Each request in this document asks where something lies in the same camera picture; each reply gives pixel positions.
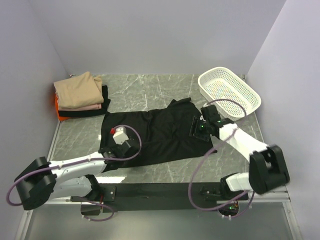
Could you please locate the folded black t-shirt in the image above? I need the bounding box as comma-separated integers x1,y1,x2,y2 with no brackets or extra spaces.
59,85,111,118

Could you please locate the black t-shirt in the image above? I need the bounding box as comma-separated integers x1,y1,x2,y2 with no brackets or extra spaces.
59,85,111,118
100,97,213,172

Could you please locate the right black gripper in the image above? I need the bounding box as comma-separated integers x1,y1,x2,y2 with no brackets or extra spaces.
186,116,210,142

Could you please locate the folded pink t-shirt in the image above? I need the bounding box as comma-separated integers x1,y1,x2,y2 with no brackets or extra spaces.
58,103,102,112

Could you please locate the folded orange t-shirt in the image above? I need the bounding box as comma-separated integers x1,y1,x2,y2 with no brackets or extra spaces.
54,94,75,122

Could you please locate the folded beige t-shirt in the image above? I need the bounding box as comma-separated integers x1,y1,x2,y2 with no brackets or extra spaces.
53,71,104,110

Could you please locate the white perforated plastic basket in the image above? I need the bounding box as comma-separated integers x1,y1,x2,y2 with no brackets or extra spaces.
197,66,262,121

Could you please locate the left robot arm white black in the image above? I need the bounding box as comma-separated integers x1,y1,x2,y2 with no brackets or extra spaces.
14,139,142,210

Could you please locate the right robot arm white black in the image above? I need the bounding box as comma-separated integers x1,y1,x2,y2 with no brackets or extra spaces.
189,105,290,200

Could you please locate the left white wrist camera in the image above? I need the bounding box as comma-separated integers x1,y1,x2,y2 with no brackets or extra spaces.
110,126,129,145

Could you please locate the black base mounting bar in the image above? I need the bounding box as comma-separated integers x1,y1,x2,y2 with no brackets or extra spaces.
69,182,248,216

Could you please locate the aluminium rail frame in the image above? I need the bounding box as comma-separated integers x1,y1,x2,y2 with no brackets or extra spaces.
14,119,292,240

